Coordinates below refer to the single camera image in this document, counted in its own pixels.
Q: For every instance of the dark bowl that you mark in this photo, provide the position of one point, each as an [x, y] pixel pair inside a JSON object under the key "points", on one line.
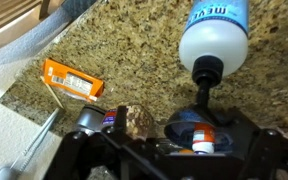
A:
{"points": [[180, 125]]}

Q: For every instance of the clear jar purple lid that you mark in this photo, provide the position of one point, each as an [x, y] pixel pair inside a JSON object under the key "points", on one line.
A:
{"points": [[139, 120]]}

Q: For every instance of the thin wooden stick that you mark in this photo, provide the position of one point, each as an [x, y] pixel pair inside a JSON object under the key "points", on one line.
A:
{"points": [[54, 95]]}

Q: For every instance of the orange snack package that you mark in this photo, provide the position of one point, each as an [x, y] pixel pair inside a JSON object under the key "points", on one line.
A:
{"points": [[72, 80]]}

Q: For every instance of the grey wall telephone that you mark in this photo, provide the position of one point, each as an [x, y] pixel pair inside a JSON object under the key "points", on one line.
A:
{"points": [[2, 173]]}

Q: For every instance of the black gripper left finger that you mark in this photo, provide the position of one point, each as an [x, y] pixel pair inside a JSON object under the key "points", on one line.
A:
{"points": [[120, 118]]}

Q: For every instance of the white blue pump bottle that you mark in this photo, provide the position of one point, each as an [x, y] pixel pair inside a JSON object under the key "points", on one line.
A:
{"points": [[214, 43]]}

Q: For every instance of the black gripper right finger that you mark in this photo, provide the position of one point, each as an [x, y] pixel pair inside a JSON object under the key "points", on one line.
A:
{"points": [[239, 133]]}

